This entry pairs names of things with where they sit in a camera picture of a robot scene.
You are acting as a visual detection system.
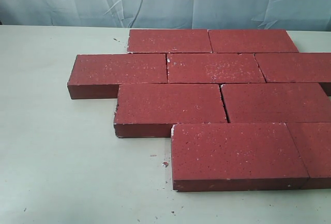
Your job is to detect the red brick diagonal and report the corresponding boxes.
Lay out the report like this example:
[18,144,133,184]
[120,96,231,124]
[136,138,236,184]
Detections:
[113,84,227,138]

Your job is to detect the red brick front large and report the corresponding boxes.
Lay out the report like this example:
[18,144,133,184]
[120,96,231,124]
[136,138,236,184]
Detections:
[171,123,309,192]

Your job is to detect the white backdrop cloth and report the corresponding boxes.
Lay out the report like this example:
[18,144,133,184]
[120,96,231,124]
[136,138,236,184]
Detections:
[1,0,330,31]

